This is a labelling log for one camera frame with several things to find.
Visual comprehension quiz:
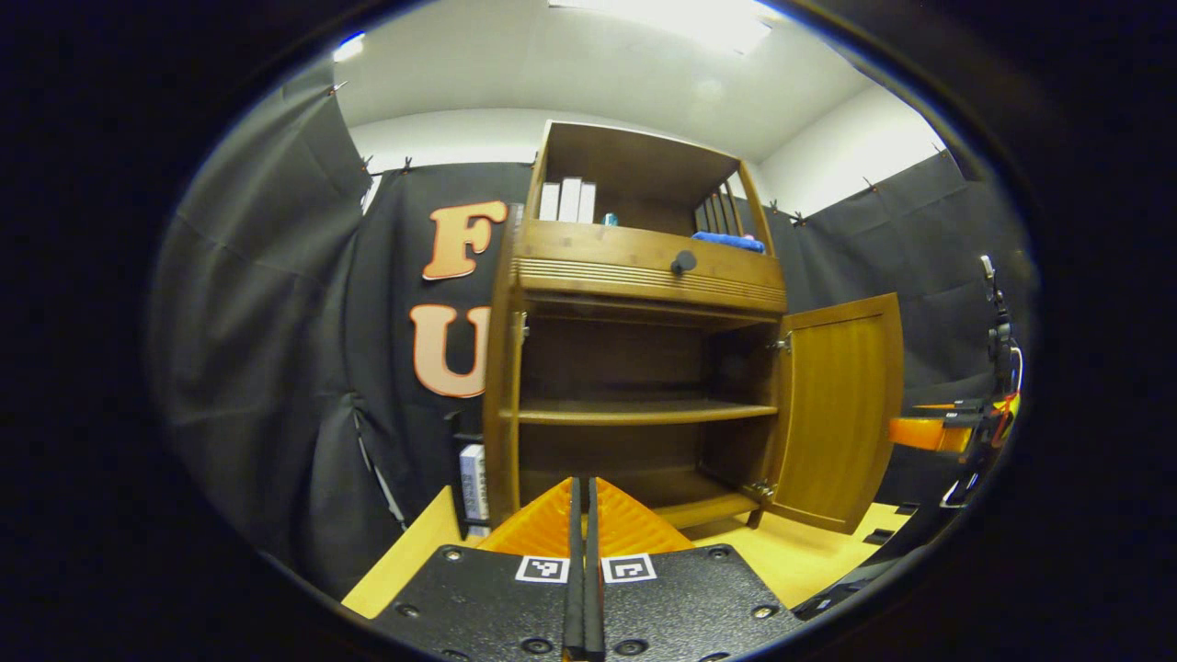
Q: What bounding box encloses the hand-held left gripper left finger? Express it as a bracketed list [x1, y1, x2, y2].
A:
[368, 476, 587, 662]

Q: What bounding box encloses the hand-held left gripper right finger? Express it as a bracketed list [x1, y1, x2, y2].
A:
[586, 476, 806, 662]

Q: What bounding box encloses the wooden cabinet door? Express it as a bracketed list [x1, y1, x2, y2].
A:
[483, 216, 527, 530]
[763, 292, 907, 536]

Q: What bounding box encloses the wooden double-door shoe cabinet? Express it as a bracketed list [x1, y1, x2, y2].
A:
[483, 120, 907, 539]

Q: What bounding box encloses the wooden cabinet drawer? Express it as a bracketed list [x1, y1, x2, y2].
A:
[515, 219, 789, 315]

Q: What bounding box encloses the white striped box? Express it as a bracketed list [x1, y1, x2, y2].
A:
[458, 444, 490, 539]

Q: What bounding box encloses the wooden inner shelf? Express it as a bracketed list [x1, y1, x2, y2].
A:
[501, 398, 781, 427]

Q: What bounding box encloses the blue folded towel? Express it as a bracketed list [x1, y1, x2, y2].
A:
[691, 231, 766, 255]

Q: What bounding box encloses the black backdrop cloth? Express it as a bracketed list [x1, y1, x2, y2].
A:
[152, 64, 1040, 599]

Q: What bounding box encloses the thin white cord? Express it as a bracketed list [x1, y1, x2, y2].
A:
[352, 405, 407, 532]

